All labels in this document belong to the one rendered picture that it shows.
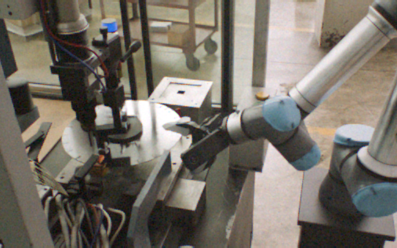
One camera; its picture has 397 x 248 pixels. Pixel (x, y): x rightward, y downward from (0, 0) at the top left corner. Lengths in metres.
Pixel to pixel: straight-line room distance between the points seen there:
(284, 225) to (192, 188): 1.13
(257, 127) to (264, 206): 1.45
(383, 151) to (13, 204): 0.79
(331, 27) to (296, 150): 3.27
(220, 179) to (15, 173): 0.96
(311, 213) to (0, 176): 0.96
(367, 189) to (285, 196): 1.40
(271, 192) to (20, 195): 2.06
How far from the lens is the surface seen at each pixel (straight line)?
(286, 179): 2.56
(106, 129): 1.14
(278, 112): 0.92
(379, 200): 1.10
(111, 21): 1.42
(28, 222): 0.51
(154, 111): 1.31
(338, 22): 4.20
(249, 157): 1.37
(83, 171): 1.07
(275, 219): 2.32
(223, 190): 1.33
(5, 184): 0.48
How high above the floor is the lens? 1.62
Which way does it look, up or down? 33 degrees down
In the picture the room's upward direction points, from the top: 2 degrees counter-clockwise
